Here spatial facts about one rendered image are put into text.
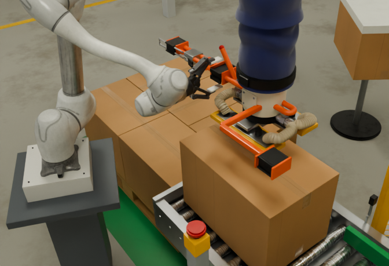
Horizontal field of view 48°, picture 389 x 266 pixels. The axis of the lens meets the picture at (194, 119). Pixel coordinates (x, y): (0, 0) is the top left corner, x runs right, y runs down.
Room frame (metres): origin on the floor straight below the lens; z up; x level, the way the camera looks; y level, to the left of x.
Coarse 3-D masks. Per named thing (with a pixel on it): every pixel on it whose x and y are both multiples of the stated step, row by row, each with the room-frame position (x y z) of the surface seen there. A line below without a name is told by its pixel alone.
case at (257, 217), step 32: (192, 160) 1.52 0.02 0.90; (224, 160) 1.45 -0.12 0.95; (192, 192) 1.53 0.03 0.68; (224, 192) 1.33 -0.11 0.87; (256, 192) 1.24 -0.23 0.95; (288, 192) 1.24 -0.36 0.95; (320, 192) 1.27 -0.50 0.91; (224, 224) 1.33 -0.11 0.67; (256, 224) 1.16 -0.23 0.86; (288, 224) 1.17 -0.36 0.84; (320, 224) 1.29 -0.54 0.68; (256, 256) 1.15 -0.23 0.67; (288, 256) 1.18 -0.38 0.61
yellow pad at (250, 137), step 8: (216, 112) 1.53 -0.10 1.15; (232, 112) 1.48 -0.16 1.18; (216, 120) 1.48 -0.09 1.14; (224, 120) 1.47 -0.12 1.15; (232, 128) 1.41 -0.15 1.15; (240, 128) 1.40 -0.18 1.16; (256, 128) 1.36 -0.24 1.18; (248, 136) 1.35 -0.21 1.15; (256, 136) 1.34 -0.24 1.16; (256, 144) 1.30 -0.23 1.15; (264, 144) 1.29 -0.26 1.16; (272, 144) 1.29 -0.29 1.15; (280, 144) 1.29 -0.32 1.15
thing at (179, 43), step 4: (168, 40) 1.97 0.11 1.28; (172, 40) 1.97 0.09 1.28; (176, 40) 1.96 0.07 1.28; (180, 40) 1.96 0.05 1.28; (184, 40) 1.96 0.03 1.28; (176, 44) 1.92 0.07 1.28; (180, 44) 1.92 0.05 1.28; (184, 44) 1.93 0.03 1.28; (188, 44) 1.94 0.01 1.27; (180, 48) 1.91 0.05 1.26; (176, 52) 1.90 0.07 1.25
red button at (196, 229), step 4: (196, 220) 1.04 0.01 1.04; (188, 224) 1.02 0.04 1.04; (192, 224) 1.02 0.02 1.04; (196, 224) 1.02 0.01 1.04; (200, 224) 1.02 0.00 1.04; (204, 224) 1.02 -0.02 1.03; (188, 228) 1.00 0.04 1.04; (192, 228) 1.00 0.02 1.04; (196, 228) 1.00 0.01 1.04; (200, 228) 1.00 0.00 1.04; (204, 228) 1.00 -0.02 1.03; (188, 232) 0.99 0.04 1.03; (192, 232) 0.98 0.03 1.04; (196, 232) 0.98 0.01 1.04; (200, 232) 0.98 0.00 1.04; (204, 232) 0.99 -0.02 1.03; (192, 236) 0.98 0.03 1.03; (196, 236) 0.97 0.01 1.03; (200, 236) 0.98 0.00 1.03
